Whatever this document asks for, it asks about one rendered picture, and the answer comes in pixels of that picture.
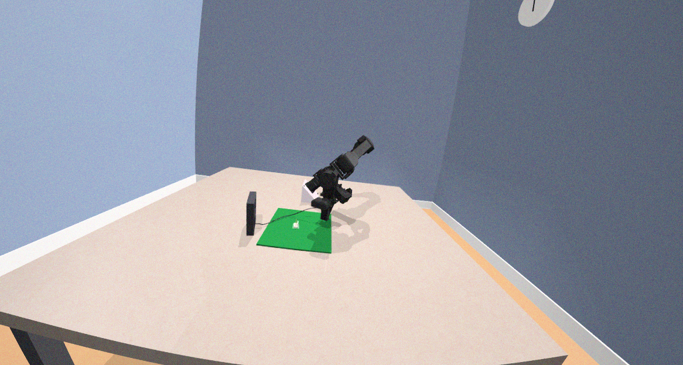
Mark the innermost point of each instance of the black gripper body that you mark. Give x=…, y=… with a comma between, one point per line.
x=325, y=202

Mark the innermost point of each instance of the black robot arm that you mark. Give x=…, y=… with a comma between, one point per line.
x=329, y=175

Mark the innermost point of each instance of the black square cooling fan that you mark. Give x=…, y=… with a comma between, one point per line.
x=251, y=213

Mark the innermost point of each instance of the green circuit board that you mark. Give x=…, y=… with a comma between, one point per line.
x=304, y=231

